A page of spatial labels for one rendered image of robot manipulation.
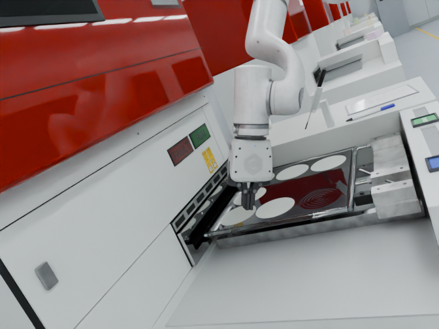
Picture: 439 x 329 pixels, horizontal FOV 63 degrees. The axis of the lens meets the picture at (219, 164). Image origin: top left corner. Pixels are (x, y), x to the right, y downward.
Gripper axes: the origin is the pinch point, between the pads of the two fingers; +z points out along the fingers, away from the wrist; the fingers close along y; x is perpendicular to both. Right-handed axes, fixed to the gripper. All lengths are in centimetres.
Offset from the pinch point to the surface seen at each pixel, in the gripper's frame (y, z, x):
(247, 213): 1.7, 4.5, 4.6
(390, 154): 39.6, -11.0, 0.5
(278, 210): 6.9, 2.0, -2.7
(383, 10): 756, -344, 936
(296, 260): 7.4, 10.6, -12.3
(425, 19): 909, -330, 928
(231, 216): -1.7, 6.1, 7.6
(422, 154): 27.0, -14.0, -23.1
